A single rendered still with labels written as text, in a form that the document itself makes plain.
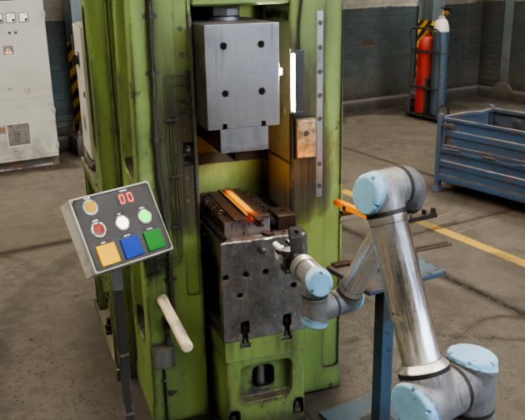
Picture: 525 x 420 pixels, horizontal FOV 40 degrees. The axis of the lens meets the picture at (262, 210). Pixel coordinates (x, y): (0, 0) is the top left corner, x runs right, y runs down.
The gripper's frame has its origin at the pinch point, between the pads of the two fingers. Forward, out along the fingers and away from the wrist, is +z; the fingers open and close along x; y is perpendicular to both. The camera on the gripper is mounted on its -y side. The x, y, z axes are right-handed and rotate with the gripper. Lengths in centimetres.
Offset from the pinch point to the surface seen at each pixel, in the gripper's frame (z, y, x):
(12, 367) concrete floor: 126, 100, -104
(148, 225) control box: 20.0, -5.8, -45.1
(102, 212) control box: 17, -14, -62
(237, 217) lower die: 35.6, 0.9, -5.9
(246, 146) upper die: 33.0, -29.1, -1.9
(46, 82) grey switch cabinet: 559, 9, -51
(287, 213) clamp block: 34.4, 1.9, 16.1
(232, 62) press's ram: 33, -62, -6
